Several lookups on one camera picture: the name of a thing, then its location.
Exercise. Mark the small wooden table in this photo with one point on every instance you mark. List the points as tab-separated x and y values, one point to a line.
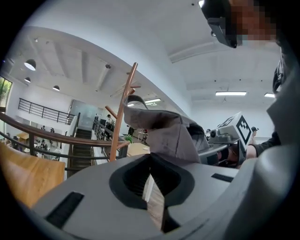
138	148

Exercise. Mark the small round pendant lamp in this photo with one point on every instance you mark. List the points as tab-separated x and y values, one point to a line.
56	88
27	80

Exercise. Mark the large round pendant lamp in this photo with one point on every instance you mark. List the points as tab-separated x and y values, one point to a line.
30	65

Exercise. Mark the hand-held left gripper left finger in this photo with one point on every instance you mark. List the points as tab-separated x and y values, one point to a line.
93	187

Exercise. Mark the person's face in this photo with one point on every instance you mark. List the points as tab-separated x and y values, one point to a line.
253	21

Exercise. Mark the black metal balcony railing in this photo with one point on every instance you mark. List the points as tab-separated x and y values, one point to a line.
44	111

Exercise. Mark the person's right forearm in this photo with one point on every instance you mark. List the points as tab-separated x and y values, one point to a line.
267	144

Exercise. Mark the wooden table with white legs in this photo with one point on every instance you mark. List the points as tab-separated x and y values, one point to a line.
25	171

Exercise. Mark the person's right hand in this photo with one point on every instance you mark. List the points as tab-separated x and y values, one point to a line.
233	157

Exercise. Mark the grey baseball cap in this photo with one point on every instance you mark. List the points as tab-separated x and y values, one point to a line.
164	131

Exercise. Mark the black head-mounted camera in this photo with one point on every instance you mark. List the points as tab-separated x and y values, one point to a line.
221	25

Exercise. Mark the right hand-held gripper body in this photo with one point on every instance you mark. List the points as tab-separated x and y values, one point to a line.
234	133

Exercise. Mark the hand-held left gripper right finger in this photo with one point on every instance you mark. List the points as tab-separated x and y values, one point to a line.
201	187

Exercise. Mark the dark staircase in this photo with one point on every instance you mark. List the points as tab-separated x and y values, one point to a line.
80	150

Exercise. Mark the long ceiling light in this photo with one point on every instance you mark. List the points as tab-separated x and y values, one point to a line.
269	95
230	93
150	102

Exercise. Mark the wooden handrail black metal railing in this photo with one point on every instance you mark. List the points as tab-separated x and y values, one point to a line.
47	137

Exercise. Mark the green potted plant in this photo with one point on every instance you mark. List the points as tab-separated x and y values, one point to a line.
128	139

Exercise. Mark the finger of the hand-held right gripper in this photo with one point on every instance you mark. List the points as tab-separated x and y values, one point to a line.
208	151

